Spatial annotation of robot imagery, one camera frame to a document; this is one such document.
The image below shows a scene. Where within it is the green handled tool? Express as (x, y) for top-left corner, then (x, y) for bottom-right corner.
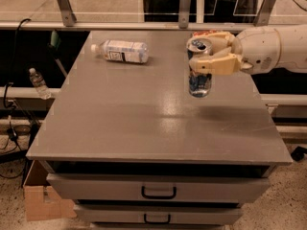
(48, 30), (67, 77)

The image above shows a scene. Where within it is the grey metal rail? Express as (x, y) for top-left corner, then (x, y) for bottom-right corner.
(0, 86), (61, 100)

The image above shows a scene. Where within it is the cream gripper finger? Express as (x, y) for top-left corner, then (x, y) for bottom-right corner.
(186, 31), (235, 56)
(189, 53), (242, 75)

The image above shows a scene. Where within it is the clear plastic water bottle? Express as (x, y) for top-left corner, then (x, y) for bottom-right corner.
(90, 39), (149, 64)

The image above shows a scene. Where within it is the lower grey drawer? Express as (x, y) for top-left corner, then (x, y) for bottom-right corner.
(74, 205), (243, 225)

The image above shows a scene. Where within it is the metal bracket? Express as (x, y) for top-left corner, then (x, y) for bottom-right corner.
(253, 0), (276, 27)
(57, 0), (77, 27)
(178, 0), (191, 29)

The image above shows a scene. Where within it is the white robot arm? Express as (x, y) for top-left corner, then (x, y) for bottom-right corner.
(186, 25), (307, 75)

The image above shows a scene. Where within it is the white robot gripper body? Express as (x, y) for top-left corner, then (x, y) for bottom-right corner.
(231, 27), (281, 75)

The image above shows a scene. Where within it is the left metal bracket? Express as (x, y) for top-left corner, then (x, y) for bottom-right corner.
(57, 0), (77, 27)

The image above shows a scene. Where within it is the upper grey drawer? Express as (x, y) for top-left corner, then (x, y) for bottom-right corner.
(47, 173), (270, 203)

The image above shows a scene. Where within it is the brown cardboard box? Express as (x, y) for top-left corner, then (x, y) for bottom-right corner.
(23, 161), (77, 221)

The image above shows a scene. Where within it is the silver blue redbull can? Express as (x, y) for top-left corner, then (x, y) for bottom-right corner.
(186, 36), (214, 99)

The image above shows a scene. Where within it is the middle metal bracket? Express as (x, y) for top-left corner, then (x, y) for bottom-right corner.
(178, 0), (191, 29)

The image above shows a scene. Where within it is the right metal bracket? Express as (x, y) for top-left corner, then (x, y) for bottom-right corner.
(253, 0), (276, 27)

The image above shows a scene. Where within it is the small water bottle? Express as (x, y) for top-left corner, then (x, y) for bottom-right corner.
(29, 68), (51, 100)

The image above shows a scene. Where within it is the grey drawer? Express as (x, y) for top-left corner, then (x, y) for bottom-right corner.
(74, 205), (243, 225)
(47, 173), (270, 203)

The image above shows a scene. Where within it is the black cable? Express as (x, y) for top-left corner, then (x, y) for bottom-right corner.
(0, 17), (42, 180)

